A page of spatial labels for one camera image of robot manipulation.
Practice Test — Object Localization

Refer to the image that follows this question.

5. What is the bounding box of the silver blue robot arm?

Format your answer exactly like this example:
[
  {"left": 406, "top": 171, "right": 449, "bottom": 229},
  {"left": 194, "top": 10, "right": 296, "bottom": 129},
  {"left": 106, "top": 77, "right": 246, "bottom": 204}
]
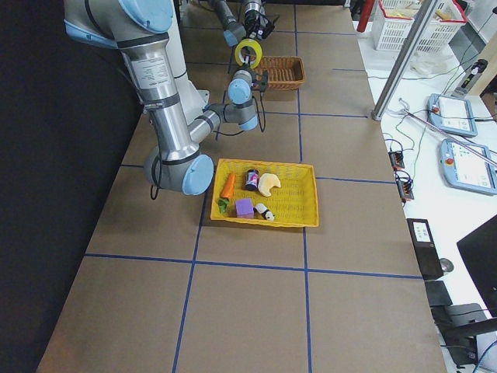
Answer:
[{"left": 64, "top": 1, "right": 258, "bottom": 195}]

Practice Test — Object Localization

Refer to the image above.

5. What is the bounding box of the toy panda figure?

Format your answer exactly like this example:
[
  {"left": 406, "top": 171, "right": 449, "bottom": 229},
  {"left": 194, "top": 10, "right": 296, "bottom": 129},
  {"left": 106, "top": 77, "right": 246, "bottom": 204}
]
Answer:
[{"left": 254, "top": 203, "right": 275, "bottom": 221}]

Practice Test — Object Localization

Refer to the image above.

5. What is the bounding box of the black monitor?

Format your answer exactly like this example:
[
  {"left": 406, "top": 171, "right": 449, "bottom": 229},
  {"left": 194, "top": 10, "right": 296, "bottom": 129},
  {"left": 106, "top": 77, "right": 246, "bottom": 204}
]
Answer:
[{"left": 457, "top": 216, "right": 497, "bottom": 316}]

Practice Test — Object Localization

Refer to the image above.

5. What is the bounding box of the teach pendant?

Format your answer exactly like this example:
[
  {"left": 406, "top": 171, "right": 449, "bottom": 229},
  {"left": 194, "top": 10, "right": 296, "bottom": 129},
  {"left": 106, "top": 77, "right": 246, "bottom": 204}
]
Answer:
[
  {"left": 427, "top": 93, "right": 478, "bottom": 138},
  {"left": 440, "top": 139, "right": 496, "bottom": 196}
]

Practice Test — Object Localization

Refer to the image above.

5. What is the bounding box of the aluminium frame post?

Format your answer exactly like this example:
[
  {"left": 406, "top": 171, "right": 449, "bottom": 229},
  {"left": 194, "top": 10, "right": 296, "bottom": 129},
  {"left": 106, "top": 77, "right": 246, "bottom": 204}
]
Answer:
[{"left": 371, "top": 0, "right": 439, "bottom": 121}]

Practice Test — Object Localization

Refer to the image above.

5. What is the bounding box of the toy bread croissant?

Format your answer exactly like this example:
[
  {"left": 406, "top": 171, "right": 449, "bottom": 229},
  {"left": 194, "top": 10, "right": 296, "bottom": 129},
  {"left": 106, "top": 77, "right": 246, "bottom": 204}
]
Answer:
[{"left": 258, "top": 173, "right": 281, "bottom": 197}]

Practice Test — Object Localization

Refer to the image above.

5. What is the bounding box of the yellow tape roll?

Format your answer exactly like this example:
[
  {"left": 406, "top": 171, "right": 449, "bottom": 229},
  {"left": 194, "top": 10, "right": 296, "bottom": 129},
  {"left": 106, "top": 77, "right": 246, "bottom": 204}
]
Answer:
[{"left": 235, "top": 38, "right": 262, "bottom": 68}]

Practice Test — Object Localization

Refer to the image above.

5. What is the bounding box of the teach pendant near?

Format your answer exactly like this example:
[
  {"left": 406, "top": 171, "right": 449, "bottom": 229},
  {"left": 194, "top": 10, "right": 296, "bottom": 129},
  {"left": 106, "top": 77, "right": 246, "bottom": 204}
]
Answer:
[{"left": 440, "top": 139, "right": 496, "bottom": 196}]

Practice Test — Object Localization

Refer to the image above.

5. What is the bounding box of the black box device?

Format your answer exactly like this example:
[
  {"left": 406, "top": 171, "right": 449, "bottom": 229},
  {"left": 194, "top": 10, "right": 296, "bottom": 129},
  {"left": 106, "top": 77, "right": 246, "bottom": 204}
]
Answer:
[{"left": 406, "top": 218, "right": 443, "bottom": 281}]

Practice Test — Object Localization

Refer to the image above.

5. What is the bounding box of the brown wicker basket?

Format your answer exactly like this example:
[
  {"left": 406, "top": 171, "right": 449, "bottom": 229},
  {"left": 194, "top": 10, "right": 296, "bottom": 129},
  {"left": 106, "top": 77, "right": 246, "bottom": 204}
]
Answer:
[{"left": 255, "top": 56, "right": 306, "bottom": 91}]

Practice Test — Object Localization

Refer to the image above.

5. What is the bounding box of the toy orange carrot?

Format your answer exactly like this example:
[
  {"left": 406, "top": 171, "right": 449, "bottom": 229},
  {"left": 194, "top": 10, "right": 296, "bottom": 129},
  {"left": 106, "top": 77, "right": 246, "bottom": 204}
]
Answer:
[{"left": 217, "top": 173, "right": 236, "bottom": 214}]

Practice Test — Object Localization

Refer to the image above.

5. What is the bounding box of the teach pendant far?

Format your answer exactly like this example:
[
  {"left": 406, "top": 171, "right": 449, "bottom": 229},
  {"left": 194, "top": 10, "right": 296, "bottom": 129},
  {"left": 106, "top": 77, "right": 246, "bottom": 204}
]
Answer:
[{"left": 427, "top": 93, "right": 478, "bottom": 138}]

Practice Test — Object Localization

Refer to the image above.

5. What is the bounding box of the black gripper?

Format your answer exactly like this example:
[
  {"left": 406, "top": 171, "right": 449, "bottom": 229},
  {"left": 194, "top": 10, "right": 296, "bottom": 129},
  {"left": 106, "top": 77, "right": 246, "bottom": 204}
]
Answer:
[{"left": 242, "top": 49, "right": 269, "bottom": 92}]

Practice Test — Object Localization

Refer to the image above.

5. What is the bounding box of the purple cube block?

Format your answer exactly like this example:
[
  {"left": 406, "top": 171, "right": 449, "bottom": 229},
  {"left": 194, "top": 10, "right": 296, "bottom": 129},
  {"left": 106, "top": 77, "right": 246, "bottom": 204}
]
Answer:
[{"left": 235, "top": 198, "right": 254, "bottom": 219}]

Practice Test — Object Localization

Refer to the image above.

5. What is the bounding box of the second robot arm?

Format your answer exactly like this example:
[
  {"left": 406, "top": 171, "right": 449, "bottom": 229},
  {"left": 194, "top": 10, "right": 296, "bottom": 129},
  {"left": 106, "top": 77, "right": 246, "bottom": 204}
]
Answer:
[{"left": 207, "top": 0, "right": 280, "bottom": 47}]

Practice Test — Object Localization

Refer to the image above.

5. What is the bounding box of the yellow woven basket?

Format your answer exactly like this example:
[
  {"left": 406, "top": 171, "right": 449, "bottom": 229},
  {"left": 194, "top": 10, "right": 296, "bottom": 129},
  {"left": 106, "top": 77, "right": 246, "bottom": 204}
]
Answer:
[{"left": 210, "top": 159, "right": 319, "bottom": 228}]

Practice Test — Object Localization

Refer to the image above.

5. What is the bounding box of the white plastic crate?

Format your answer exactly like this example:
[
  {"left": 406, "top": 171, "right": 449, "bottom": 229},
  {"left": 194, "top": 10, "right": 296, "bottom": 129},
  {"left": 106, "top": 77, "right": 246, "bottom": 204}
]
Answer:
[{"left": 371, "top": 0, "right": 470, "bottom": 53}]

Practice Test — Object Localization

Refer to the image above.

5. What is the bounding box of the small drink can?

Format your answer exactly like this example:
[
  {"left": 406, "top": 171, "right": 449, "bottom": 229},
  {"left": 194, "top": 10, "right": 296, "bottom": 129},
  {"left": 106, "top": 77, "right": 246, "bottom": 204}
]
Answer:
[{"left": 245, "top": 169, "right": 259, "bottom": 191}]

